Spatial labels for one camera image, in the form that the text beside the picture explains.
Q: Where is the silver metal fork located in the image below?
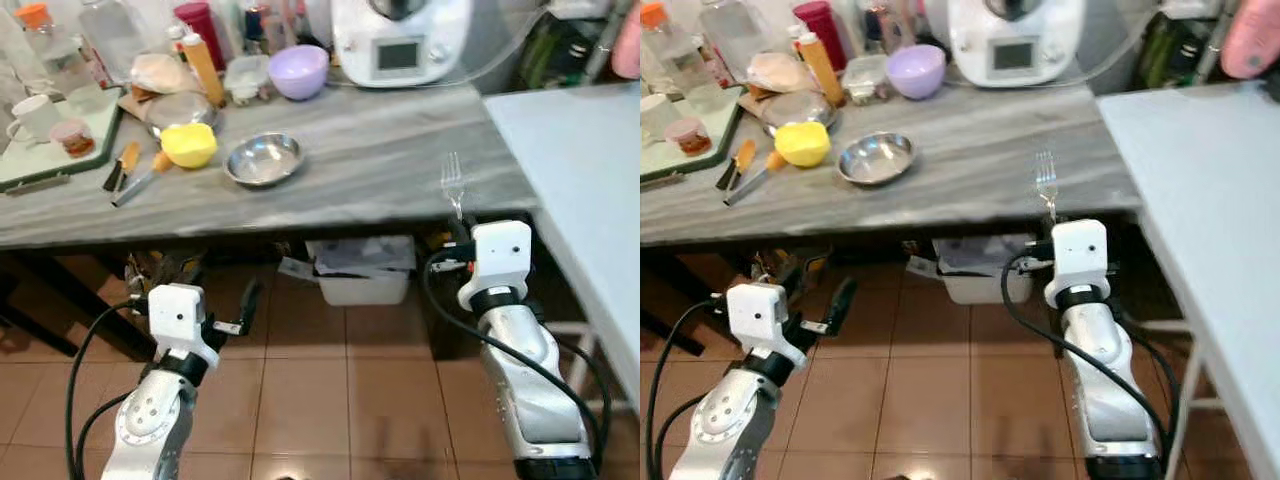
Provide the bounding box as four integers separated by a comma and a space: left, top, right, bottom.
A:
441, 151, 469, 222
1034, 151, 1062, 222

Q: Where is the white plastic bin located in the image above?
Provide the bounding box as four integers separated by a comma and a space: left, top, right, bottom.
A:
934, 234, 1037, 305
304, 236, 417, 307

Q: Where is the white side table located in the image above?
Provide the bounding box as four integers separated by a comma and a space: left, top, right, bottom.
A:
1094, 79, 1280, 480
482, 81, 641, 422

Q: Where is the yellow plastic bowl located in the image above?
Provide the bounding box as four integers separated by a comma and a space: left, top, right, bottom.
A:
772, 121, 834, 170
159, 121, 220, 170

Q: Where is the shallow stainless steel plate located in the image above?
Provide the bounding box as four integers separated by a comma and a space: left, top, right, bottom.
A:
836, 131, 918, 188
223, 132, 307, 189

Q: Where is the green rimmed tray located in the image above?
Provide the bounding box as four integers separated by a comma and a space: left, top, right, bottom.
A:
0, 89, 127, 194
640, 94, 744, 192

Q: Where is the domed stainless steel dish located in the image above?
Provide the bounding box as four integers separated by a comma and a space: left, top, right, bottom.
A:
144, 91, 220, 137
761, 89, 837, 137

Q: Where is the small jar with red contents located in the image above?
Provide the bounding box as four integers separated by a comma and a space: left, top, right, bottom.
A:
49, 117, 99, 160
664, 117, 714, 159

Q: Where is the brown wooden board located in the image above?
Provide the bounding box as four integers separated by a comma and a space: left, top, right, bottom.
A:
737, 87, 778, 120
117, 87, 162, 122

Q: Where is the white kitchen cooking machine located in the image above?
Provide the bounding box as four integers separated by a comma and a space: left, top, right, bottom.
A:
329, 0, 474, 90
944, 0, 1087, 90

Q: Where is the green storage crate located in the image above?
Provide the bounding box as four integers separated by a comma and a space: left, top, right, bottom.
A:
519, 14, 607, 92
1139, 14, 1224, 90

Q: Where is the purple plastic bowl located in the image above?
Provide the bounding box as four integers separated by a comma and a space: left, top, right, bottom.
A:
884, 44, 948, 102
266, 44, 332, 102

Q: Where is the bread in plastic bag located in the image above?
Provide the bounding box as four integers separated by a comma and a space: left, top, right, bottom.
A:
129, 52, 202, 97
747, 52, 822, 97

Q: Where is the white ceramic mug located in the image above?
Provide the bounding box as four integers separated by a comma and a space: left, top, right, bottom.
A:
7, 94, 64, 144
640, 94, 682, 142

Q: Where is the glass food container with lid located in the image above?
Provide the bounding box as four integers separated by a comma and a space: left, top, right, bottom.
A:
221, 54, 274, 107
841, 54, 892, 107

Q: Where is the orange squeeze sauce bottle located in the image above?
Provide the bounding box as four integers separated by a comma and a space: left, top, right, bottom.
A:
181, 32, 227, 107
799, 32, 847, 107

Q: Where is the red and white printed packet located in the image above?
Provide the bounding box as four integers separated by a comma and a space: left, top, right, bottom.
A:
699, 44, 732, 90
84, 44, 114, 90

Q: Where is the pink rounded object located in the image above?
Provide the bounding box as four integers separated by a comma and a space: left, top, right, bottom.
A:
611, 14, 641, 82
1221, 0, 1280, 82

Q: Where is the clear plastic jug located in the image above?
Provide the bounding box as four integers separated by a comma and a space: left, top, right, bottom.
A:
699, 0, 767, 82
77, 0, 147, 82

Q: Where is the pink lidded drinking bottle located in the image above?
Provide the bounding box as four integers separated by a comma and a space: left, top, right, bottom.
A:
269, 0, 302, 50
887, 0, 917, 50

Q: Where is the dark red plastic canister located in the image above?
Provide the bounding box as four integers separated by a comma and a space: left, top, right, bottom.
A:
792, 1, 847, 72
172, 1, 227, 72

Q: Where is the blue capped bottle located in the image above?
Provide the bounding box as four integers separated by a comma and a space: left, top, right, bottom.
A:
242, 4, 270, 54
861, 4, 890, 54

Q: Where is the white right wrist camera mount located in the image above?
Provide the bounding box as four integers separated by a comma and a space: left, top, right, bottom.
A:
1044, 219, 1112, 310
457, 221, 534, 312

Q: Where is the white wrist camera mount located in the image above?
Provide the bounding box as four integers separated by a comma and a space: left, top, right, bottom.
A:
147, 283, 222, 370
1044, 219, 1112, 310
726, 282, 807, 372
457, 221, 534, 312

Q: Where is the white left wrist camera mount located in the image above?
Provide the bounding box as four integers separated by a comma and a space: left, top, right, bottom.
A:
147, 283, 222, 370
726, 282, 807, 372

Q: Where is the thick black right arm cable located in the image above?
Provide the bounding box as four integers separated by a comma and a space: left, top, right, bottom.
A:
999, 249, 1177, 463
419, 249, 607, 467

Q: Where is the dark table leg frame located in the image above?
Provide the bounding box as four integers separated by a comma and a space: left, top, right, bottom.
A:
640, 249, 762, 358
0, 249, 152, 359

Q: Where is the long black left arm cable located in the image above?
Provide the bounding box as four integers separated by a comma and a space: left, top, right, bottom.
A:
64, 299, 152, 480
644, 297, 732, 480

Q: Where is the short black left arm cable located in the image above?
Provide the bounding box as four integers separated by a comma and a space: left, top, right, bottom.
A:
654, 391, 717, 473
77, 389, 137, 473

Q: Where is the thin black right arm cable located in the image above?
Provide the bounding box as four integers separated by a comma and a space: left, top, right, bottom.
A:
1119, 309, 1182, 423
554, 339, 612, 423

